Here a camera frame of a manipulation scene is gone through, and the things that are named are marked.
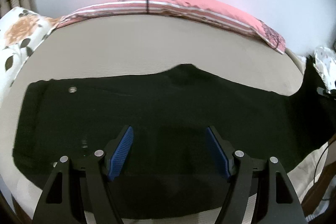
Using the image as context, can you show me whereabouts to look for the black pants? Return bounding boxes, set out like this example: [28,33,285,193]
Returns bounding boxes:
[13,60,335,219]

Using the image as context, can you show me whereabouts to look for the white dotted crumpled blanket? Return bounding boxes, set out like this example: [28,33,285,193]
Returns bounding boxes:
[314,47,336,91]

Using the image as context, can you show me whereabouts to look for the pink tree print pillow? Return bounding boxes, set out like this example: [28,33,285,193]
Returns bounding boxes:
[58,0,286,54]

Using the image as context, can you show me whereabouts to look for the white orange floral pillow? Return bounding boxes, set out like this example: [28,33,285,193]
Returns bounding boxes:
[0,7,60,101]

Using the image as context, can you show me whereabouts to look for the beige bed mattress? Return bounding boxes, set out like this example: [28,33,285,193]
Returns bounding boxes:
[0,13,336,224]

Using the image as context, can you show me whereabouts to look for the black cable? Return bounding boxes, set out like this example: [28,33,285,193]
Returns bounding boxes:
[313,143,332,201]

